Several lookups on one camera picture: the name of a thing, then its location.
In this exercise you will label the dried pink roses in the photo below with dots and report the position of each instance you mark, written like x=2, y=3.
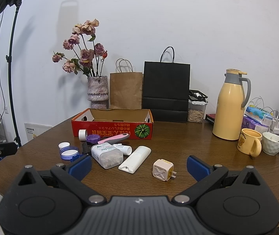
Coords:
x=89, y=56

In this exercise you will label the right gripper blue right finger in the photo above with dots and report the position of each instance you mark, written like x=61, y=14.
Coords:
x=208, y=177

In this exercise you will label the black paper bag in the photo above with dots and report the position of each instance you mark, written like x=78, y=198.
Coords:
x=166, y=89

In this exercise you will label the yellow thermos jug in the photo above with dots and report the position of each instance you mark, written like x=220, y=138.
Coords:
x=232, y=100

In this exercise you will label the white cube power adapter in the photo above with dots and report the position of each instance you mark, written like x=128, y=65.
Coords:
x=163, y=170

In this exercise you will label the white spray bottle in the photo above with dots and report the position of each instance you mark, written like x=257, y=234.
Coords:
x=125, y=149

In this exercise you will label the white cup with spoon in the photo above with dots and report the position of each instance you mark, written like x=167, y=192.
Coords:
x=270, y=143

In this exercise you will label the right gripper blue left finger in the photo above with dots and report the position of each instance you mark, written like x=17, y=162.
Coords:
x=69, y=177

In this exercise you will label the white panel against wall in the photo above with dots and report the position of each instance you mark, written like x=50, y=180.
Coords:
x=34, y=130

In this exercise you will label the purple ridged lid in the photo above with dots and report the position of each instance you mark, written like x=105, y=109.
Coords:
x=93, y=138

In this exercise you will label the clear box of white beads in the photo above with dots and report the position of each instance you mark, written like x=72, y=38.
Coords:
x=107, y=155

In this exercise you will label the small white round cap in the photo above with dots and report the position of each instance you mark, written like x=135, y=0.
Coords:
x=63, y=144

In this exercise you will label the purple ceramic vase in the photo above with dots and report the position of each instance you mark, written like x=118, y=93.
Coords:
x=98, y=92

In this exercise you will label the red cardboard box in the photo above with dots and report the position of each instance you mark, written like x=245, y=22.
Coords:
x=138, y=123

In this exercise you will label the dark red book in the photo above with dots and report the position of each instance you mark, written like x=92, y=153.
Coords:
x=210, y=118

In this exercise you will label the clear seed container black lid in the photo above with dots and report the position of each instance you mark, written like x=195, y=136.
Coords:
x=197, y=103

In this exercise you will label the brown paper bag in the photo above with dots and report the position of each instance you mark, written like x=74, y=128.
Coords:
x=125, y=86

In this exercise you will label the white tape roll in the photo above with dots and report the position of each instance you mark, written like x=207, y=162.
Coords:
x=82, y=135

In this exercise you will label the blue rimmed round container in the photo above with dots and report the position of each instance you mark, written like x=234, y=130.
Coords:
x=69, y=152

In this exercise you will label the pink handled black brush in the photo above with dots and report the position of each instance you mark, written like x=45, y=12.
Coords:
x=86, y=147

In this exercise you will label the purple tissue box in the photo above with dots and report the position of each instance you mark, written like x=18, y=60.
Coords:
x=252, y=124

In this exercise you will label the yellow mug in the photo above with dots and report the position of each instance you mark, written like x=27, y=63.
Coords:
x=249, y=142

